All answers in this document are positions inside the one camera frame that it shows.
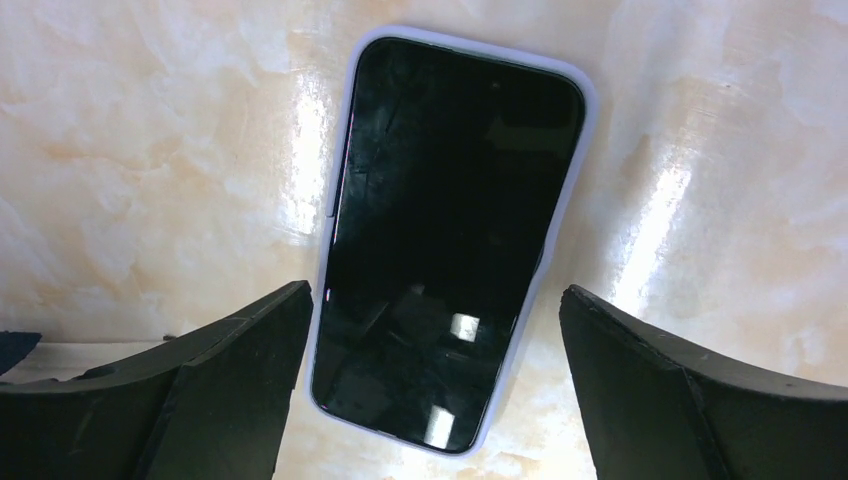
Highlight lavender phone case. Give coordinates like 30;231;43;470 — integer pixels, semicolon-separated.
305;26;600;458

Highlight black smartphone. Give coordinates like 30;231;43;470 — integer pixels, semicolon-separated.
311;37;587;454

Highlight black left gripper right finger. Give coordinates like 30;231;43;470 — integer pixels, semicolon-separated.
559;285;847;479

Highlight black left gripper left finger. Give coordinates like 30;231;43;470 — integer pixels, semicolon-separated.
1;280;313;479

